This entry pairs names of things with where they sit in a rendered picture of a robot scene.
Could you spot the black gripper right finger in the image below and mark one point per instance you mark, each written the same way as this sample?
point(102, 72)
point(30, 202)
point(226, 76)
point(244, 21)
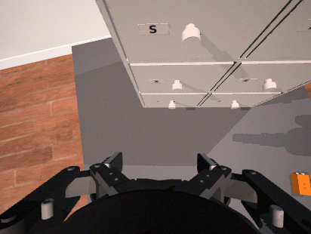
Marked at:
point(271, 208)

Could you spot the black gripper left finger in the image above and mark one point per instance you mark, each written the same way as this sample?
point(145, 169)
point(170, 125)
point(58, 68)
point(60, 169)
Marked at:
point(45, 208)

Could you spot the white small chest of drawers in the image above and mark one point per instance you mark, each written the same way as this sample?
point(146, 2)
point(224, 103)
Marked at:
point(115, 37)

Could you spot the beige drawer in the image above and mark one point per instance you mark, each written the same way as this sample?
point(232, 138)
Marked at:
point(290, 38)
point(173, 100)
point(178, 77)
point(267, 76)
point(235, 100)
point(190, 29)

